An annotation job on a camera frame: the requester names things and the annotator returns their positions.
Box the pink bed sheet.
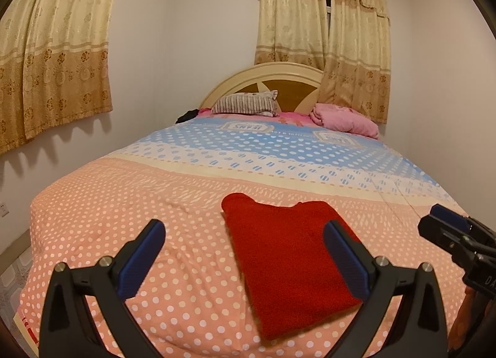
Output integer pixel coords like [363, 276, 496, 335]
[277, 110, 314, 126]

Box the wide beige floral curtain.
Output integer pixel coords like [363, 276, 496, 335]
[0, 0, 128, 155]

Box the black cloth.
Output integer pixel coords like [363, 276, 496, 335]
[175, 109, 200, 125]

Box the beige floral curtain panel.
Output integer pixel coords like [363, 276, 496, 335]
[255, 0, 330, 69]
[318, 0, 390, 124]

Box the person's right hand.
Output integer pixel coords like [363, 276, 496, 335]
[451, 286, 487, 349]

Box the cream wooden headboard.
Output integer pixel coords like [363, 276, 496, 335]
[198, 62, 326, 114]

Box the red knitted sweater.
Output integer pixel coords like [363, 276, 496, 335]
[222, 192, 365, 340]

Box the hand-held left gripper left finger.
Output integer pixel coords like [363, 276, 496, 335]
[39, 218, 167, 358]

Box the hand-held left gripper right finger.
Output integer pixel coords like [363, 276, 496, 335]
[323, 219, 450, 358]

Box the striped pillow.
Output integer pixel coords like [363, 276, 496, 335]
[211, 90, 280, 117]

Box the window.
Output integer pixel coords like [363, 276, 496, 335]
[323, 0, 332, 44]

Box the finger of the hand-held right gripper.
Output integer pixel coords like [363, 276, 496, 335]
[430, 204, 496, 246]
[418, 214, 479, 263]

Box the pink pillow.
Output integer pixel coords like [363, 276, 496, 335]
[310, 103, 380, 139]

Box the polka-dot bed blanket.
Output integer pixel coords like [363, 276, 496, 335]
[19, 115, 471, 358]

